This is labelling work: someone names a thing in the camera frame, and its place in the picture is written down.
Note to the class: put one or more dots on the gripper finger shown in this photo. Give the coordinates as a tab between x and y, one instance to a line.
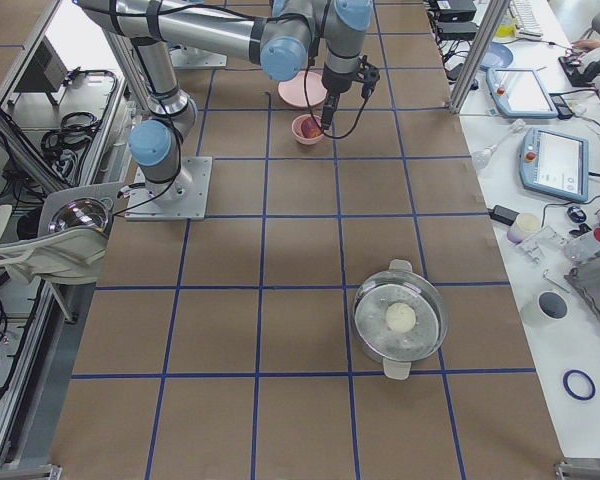
329	108

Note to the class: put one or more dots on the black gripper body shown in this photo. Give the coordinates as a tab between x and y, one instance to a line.
335	83

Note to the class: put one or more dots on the red apple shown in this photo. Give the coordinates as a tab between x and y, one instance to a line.
309	128

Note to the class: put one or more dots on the pink bowl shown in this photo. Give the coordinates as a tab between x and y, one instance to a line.
295	128

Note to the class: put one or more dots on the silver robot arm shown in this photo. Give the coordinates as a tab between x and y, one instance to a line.
155	143
282	43

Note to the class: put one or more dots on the pink plate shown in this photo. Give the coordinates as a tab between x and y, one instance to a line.
303	90

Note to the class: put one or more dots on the blue plate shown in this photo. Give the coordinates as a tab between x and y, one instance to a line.
497	56

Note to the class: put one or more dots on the steel bowl on chair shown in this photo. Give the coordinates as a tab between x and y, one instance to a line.
87	212

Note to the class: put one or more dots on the upper teach pendant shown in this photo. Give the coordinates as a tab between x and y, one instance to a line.
519	93

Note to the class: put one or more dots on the teach pendant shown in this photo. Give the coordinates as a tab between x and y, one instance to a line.
555	164
519	93

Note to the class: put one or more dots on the glass lidded steel pot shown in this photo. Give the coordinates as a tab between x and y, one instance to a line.
399	318

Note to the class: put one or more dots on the purple white cup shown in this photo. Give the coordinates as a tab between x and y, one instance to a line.
523	226

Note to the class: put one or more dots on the lower teach pendant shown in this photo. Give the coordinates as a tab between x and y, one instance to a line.
555	164

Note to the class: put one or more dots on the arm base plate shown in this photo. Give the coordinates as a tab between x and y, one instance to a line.
189	58
185	199

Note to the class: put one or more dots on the aluminium frame post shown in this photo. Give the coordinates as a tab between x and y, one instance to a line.
490	21

